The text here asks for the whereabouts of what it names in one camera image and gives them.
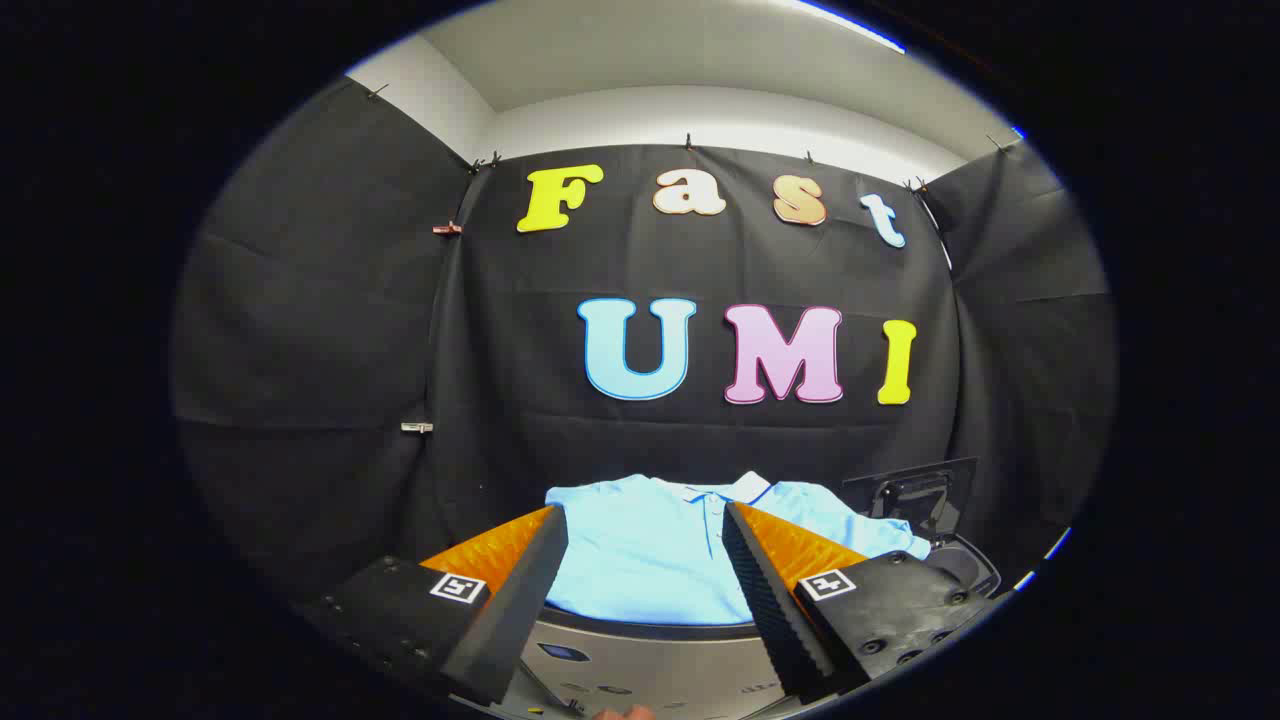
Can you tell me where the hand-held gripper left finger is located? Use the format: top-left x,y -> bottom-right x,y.
298,505 -> 571,709

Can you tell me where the grey washing machine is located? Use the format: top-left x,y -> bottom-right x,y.
925,535 -> 1003,603

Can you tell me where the light blue polo shirt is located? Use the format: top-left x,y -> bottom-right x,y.
545,472 -> 933,626

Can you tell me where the dark washing machine lid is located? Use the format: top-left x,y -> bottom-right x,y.
843,458 -> 979,541

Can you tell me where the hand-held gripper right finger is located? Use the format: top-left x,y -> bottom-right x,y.
722,500 -> 1001,706

